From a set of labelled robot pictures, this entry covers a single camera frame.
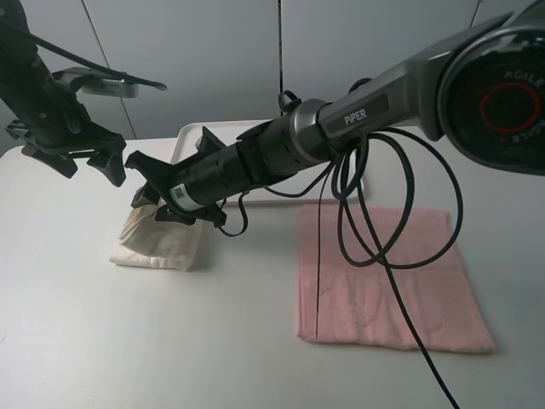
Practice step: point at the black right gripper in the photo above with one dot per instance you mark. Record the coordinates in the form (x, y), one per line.
(261, 157)

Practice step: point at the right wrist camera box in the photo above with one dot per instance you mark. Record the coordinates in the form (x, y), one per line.
(210, 148)

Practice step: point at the cream white towel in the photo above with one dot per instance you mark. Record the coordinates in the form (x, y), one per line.
(147, 243)

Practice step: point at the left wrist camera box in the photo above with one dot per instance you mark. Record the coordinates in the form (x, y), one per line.
(106, 83)

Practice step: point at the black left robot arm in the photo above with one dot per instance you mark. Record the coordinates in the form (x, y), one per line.
(19, 53)

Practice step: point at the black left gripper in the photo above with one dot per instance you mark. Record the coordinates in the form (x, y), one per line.
(49, 116)

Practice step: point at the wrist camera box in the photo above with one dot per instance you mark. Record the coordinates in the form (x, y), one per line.
(210, 148)
(106, 83)

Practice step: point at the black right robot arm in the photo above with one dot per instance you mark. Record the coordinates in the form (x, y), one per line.
(483, 89)

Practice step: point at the white plastic tray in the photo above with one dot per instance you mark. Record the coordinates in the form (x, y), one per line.
(227, 132)

